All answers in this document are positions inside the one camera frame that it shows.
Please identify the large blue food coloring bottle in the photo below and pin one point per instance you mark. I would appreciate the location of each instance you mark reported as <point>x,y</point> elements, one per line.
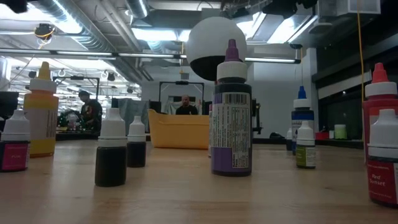
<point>302,115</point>

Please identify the large orange food coloring bottle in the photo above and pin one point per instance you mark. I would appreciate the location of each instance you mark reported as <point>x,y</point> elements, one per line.
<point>380,93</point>

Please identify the small white-capped dropper bottle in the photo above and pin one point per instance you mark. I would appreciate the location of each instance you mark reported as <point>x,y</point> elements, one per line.
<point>289,137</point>

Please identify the small dropper bottle green label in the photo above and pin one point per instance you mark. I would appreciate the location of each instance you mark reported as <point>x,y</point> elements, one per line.
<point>305,157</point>

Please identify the yellow plastic basket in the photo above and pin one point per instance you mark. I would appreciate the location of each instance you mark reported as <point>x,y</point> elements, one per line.
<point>177,133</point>

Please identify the small dropper bottle red label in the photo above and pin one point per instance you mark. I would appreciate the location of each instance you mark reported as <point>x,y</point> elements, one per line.
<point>382,183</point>

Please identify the small dark dropper bottle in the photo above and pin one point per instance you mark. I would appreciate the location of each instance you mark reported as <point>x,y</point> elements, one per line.
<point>110,165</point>
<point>136,154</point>

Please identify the large yellow food coloring bottle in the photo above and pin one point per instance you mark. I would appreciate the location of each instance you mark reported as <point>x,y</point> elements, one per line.
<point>40,105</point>

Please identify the small dropper bottle pink label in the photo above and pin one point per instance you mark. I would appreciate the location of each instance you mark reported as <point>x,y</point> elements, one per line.
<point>14,157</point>

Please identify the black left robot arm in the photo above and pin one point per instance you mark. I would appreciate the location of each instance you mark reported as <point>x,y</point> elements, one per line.
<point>14,4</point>

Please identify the black monitor on stand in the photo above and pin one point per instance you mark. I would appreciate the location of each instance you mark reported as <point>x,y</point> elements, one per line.
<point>257,118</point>

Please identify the black bag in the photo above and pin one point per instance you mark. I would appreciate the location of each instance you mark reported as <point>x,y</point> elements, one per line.
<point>276,136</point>

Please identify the red container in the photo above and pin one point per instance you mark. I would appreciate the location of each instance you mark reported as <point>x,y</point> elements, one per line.
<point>322,136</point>

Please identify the small white cup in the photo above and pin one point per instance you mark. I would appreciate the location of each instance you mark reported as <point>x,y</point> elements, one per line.
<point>331,134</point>

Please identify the green and white cup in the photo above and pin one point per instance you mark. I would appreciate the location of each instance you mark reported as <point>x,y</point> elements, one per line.
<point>340,132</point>

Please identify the person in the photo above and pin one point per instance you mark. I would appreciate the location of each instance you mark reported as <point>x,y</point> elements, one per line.
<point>186,110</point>
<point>91,113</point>

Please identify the long ceiling light tube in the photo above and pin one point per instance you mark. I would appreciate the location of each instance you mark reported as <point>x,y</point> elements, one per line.
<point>149,55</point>

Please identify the black box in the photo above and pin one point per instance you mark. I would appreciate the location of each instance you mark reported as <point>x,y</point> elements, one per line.
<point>155,105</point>

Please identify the grey panel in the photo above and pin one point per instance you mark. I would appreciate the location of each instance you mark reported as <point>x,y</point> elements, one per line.
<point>136,107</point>

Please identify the black ceiling device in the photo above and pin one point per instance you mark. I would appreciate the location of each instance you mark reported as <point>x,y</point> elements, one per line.
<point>43,30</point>

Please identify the black frame stand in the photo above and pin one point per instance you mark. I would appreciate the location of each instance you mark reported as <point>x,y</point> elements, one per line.
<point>182,82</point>

